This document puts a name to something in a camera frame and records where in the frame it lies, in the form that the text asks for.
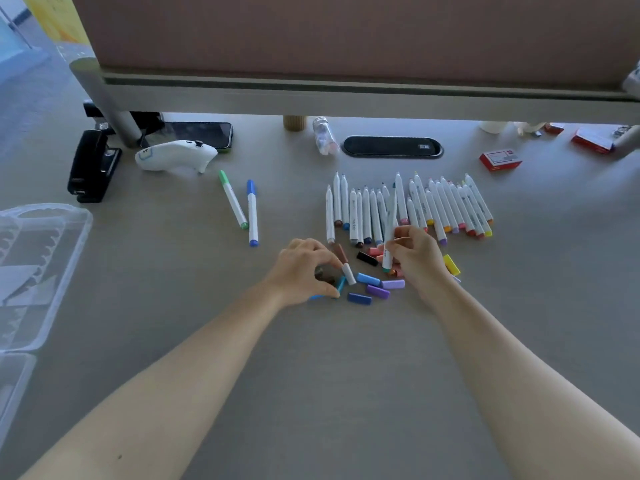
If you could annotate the person's right hand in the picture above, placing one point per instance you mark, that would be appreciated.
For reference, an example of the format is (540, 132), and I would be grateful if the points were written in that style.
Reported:
(422, 264)

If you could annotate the row of white markers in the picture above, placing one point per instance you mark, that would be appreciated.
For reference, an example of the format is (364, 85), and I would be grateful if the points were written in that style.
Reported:
(430, 209)

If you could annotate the pile of coloured marker caps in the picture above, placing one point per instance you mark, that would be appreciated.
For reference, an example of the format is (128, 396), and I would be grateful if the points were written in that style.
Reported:
(372, 282)

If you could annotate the black stapler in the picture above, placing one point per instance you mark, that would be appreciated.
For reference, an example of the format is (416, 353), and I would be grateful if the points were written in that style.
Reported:
(92, 167)

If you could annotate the black smartphone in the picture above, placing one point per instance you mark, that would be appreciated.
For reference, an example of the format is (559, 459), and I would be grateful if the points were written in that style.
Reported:
(200, 134)

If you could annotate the red and white small box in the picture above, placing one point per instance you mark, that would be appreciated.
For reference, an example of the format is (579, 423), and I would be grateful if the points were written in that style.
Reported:
(500, 160)

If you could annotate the person's left hand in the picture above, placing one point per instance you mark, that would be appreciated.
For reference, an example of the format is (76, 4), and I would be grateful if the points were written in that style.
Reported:
(295, 267)

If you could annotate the person's left forearm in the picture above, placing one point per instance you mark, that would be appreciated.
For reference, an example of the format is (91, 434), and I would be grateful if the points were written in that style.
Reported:
(165, 389)

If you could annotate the red flat box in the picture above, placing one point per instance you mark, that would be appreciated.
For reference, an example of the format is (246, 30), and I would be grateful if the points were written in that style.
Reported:
(592, 140)

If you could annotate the person's right thumb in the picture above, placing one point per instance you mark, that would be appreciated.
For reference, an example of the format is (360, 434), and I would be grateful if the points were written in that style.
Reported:
(391, 254)

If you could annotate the clear plastic marker case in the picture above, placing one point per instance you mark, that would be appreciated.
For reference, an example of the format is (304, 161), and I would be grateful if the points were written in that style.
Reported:
(40, 274)

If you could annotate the grey partition post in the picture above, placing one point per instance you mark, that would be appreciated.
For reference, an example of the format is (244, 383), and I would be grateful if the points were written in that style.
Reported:
(107, 102)

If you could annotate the clear plastic case lid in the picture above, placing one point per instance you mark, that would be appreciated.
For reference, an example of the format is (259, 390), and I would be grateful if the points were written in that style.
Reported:
(12, 389)

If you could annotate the blue capped white marker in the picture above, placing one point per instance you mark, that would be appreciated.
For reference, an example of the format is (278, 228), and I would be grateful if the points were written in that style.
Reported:
(252, 214)

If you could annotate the brown desk partition panel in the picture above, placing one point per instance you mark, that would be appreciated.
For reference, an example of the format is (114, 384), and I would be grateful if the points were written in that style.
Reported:
(350, 29)

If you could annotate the white cup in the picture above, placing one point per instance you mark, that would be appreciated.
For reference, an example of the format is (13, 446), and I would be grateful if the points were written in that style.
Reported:
(494, 126)

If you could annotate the tiny red box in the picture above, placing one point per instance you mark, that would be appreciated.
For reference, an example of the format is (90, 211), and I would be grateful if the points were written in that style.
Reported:
(554, 128)

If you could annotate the yellow board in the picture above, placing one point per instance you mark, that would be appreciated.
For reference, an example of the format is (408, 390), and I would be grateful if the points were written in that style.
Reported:
(55, 17)

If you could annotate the green capped white marker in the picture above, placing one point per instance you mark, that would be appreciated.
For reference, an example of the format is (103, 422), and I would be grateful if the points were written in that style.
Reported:
(233, 199)

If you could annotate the person's right forearm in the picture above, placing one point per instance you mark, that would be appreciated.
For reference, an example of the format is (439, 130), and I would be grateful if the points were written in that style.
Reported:
(520, 374)

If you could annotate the person's left thumb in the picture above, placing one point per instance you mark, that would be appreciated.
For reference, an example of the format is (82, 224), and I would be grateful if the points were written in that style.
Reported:
(322, 291)

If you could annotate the black desk clamp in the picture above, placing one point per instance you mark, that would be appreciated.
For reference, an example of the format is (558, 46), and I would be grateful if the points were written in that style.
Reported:
(142, 122)

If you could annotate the white handheld controller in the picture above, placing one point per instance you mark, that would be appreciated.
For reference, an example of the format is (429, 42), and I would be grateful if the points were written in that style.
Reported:
(172, 155)

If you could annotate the grey partition rail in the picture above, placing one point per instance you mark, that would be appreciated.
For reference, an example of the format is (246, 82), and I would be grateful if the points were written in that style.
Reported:
(350, 102)

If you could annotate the white marker pen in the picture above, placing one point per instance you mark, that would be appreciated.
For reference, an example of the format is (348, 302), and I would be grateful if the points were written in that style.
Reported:
(391, 214)

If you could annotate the small clear bottle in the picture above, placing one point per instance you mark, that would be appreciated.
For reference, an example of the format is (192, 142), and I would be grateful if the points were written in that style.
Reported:
(324, 137)

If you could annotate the wooden cylinder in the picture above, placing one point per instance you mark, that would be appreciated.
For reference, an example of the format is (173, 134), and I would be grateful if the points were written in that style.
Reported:
(294, 123)

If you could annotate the white object on rail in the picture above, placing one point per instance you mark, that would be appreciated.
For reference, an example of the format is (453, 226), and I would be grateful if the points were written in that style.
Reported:
(633, 77)

